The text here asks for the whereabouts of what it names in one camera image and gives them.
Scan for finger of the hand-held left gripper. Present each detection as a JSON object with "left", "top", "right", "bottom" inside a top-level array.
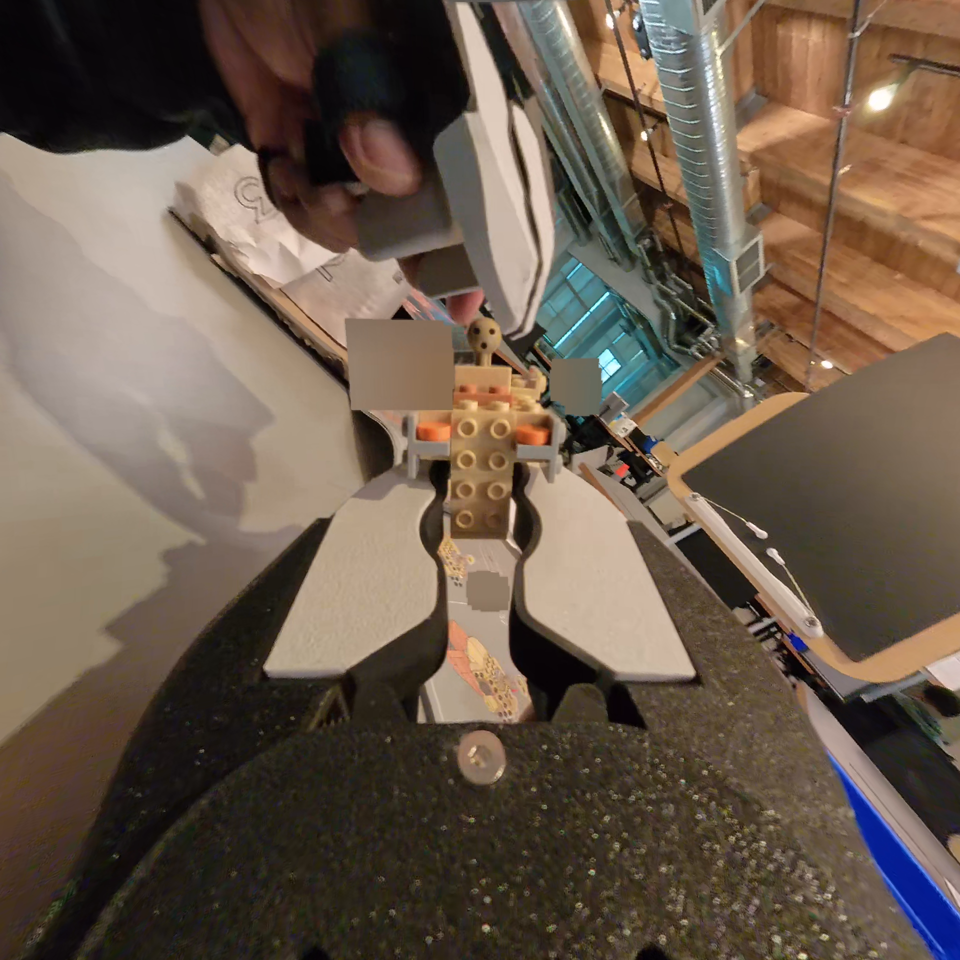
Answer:
[
  {"left": 433, "top": 0, "right": 543, "bottom": 335},
  {"left": 508, "top": 97, "right": 558, "bottom": 340}
]

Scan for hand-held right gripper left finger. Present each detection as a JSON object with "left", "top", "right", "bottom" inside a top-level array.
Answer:
[{"left": 262, "top": 468, "right": 442, "bottom": 682}]

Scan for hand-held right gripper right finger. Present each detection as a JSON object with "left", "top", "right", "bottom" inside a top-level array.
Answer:
[{"left": 512, "top": 468, "right": 699, "bottom": 685}]

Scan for tan brick vehicle model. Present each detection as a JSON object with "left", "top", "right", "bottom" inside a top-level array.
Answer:
[{"left": 401, "top": 315, "right": 569, "bottom": 540}]

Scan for person's left forearm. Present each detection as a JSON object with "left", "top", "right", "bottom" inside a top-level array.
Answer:
[{"left": 0, "top": 0, "right": 249, "bottom": 155}]

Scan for grey desk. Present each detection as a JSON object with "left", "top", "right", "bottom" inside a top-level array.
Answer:
[{"left": 0, "top": 131, "right": 451, "bottom": 960}]

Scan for person's left hand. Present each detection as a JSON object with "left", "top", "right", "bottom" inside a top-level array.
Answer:
[{"left": 198, "top": 0, "right": 423, "bottom": 255}]

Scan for wood-edged long table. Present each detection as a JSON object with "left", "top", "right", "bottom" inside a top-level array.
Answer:
[{"left": 573, "top": 457, "right": 654, "bottom": 526}]

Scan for grey instruction booklet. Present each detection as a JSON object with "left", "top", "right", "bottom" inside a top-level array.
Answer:
[{"left": 420, "top": 536, "right": 537, "bottom": 725}]

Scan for metal ceiling pipes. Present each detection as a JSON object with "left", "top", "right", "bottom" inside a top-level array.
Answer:
[{"left": 630, "top": 225, "right": 725, "bottom": 361}]

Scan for wood-rimmed black panel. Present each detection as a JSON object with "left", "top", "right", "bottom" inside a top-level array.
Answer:
[{"left": 666, "top": 332, "right": 960, "bottom": 684}]

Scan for blue plastic bin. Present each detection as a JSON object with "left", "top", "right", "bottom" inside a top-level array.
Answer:
[{"left": 825, "top": 750, "right": 960, "bottom": 960}]

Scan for large window wall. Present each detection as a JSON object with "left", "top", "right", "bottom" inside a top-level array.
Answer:
[{"left": 536, "top": 255, "right": 654, "bottom": 376}]

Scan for silver ventilation duct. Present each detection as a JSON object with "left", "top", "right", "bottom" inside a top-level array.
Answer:
[
  {"left": 637, "top": 0, "right": 768, "bottom": 391},
  {"left": 495, "top": 0, "right": 646, "bottom": 264}
]

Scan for white tube with wires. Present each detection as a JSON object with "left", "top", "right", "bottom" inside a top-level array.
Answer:
[{"left": 688, "top": 491, "right": 825, "bottom": 639}]

